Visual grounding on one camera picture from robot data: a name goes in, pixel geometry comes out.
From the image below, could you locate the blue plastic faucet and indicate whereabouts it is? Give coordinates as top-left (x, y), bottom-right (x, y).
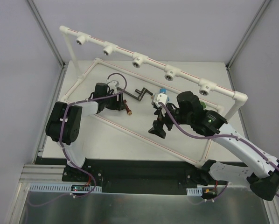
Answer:
top-left (159, 88), bottom-right (170, 102)

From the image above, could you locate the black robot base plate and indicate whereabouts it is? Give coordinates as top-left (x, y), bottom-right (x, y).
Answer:
top-left (34, 157), bottom-right (258, 194)

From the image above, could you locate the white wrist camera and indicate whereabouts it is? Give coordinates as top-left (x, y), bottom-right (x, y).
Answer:
top-left (107, 80), bottom-right (119, 94)
top-left (151, 93), bottom-right (169, 116)

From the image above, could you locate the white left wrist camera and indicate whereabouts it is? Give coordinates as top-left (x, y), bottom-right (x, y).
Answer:
top-left (107, 80), bottom-right (119, 94)

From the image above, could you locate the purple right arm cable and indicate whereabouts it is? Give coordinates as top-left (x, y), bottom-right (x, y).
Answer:
top-left (159, 101), bottom-right (279, 203)

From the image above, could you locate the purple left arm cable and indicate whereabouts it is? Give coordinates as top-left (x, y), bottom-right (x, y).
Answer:
top-left (59, 72), bottom-right (128, 207)

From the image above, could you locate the grey metal long-spout faucet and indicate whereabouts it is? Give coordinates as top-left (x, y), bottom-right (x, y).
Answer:
top-left (123, 87), bottom-right (153, 102)

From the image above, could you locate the white PVC pipe frame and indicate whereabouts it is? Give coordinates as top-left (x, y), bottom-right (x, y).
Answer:
top-left (59, 26), bottom-right (247, 166)

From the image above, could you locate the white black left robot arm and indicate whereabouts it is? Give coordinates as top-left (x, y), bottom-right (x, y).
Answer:
top-left (45, 80), bottom-right (126, 182)

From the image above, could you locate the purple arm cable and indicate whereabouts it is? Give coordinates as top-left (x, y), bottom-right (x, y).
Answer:
top-left (159, 101), bottom-right (279, 203)
top-left (59, 72), bottom-right (128, 207)

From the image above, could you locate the white cable duct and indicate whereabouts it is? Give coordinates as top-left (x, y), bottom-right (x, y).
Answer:
top-left (29, 183), bottom-right (102, 194)
top-left (187, 185), bottom-right (218, 196)

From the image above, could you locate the right white cable duct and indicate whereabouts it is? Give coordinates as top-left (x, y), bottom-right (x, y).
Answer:
top-left (187, 185), bottom-right (218, 196)

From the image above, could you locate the left white cable duct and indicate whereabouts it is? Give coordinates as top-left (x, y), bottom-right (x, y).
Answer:
top-left (29, 183), bottom-right (102, 194)

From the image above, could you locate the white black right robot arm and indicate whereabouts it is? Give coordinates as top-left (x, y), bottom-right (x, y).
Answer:
top-left (148, 91), bottom-right (279, 201)

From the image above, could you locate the aluminium enclosure frame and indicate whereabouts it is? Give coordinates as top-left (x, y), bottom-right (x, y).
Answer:
top-left (4, 0), bottom-right (279, 224)

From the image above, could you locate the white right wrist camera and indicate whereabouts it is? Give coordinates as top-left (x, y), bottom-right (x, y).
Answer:
top-left (151, 93), bottom-right (169, 116)

